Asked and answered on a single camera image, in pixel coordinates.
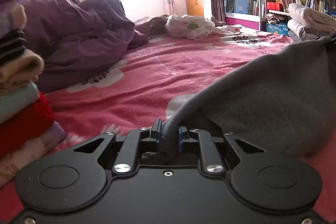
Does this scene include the brown plush toy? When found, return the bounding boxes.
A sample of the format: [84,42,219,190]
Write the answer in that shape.
[134,15,169,37]

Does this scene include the mint green folded garment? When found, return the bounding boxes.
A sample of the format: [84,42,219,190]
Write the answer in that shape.
[0,83,40,123]

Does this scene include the grey sweatpants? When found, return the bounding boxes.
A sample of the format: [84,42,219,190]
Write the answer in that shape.
[159,37,335,157]

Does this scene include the red storage box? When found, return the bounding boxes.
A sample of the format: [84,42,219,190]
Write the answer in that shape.
[266,2,283,11]

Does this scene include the red folded garment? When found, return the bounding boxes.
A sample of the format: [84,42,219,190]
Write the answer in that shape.
[0,92,55,157]

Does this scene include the purple quilt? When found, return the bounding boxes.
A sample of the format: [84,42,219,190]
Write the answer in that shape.
[1,0,148,93]

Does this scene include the white floral folded garment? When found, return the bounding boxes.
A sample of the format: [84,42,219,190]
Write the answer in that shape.
[288,3,335,35]

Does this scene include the orange cabinet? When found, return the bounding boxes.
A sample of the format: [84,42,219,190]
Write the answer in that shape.
[186,0,204,17]

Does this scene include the white printed crumpled cloth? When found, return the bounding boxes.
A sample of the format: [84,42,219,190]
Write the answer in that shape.
[165,15,241,40]

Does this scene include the grey white folded garment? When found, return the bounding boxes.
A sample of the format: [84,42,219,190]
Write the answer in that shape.
[287,19,321,41]

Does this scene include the beige folded garment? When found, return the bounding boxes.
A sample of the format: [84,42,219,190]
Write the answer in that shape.
[1,49,45,95]

